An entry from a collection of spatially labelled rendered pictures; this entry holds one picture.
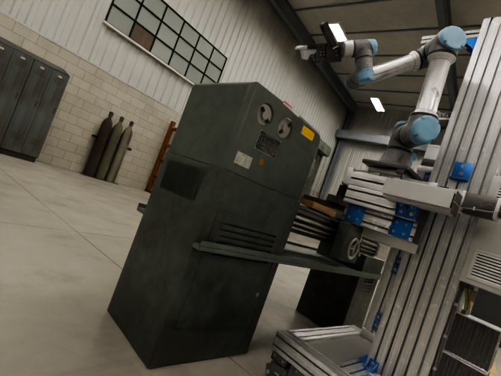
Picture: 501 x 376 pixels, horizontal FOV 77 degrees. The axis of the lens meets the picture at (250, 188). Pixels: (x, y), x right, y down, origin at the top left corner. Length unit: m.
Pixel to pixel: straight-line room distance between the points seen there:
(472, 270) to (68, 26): 7.95
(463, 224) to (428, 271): 0.26
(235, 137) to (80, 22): 7.20
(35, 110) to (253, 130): 6.29
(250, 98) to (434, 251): 1.08
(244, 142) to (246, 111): 0.13
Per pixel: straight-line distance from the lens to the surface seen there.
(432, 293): 1.69
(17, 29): 7.89
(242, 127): 1.33
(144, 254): 1.61
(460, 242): 1.67
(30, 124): 7.39
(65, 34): 8.21
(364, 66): 1.56
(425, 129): 1.56
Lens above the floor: 0.78
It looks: 2 degrees up
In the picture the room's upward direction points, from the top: 20 degrees clockwise
